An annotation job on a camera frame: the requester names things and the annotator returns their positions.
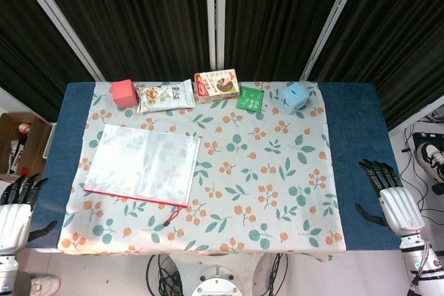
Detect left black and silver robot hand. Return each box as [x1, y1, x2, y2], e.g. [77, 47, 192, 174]
[0, 173, 58, 257]

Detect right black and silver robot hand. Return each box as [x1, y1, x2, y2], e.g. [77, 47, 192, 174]
[354, 159, 426, 240]

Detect clear zipper pouch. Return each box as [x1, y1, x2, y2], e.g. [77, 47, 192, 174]
[83, 124, 202, 228]

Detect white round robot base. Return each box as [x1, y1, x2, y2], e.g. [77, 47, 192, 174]
[171, 253, 278, 296]

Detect silver snack packet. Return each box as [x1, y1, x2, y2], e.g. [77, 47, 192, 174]
[135, 79, 197, 114]

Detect black and white sneaker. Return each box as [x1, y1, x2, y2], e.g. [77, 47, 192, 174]
[416, 141, 444, 184]

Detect brown cardboard box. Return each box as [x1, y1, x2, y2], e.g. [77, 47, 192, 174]
[0, 112, 53, 186]

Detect blue felt table cover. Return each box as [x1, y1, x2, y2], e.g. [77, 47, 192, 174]
[23, 80, 405, 252]

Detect floral leaf and berry tablecloth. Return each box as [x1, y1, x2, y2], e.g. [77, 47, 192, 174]
[57, 80, 348, 262]

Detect light blue numbered cube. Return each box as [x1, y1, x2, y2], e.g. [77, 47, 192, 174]
[279, 82, 310, 115]

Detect red foam cube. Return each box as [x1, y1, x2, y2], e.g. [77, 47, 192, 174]
[110, 79, 139, 108]

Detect green sachet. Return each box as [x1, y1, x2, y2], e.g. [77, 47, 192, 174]
[235, 85, 266, 112]

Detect cardboard snack box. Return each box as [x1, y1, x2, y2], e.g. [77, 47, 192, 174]
[193, 68, 241, 103]

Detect black curtain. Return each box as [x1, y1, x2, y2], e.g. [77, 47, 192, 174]
[0, 0, 444, 130]

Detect floor cable tangle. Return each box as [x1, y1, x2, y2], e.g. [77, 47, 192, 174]
[400, 107, 444, 214]

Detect black cable bundle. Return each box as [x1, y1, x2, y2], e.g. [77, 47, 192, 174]
[145, 254, 185, 296]

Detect white metal frame post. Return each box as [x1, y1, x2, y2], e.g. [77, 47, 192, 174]
[204, 0, 226, 71]
[300, 0, 368, 82]
[8, 0, 105, 82]

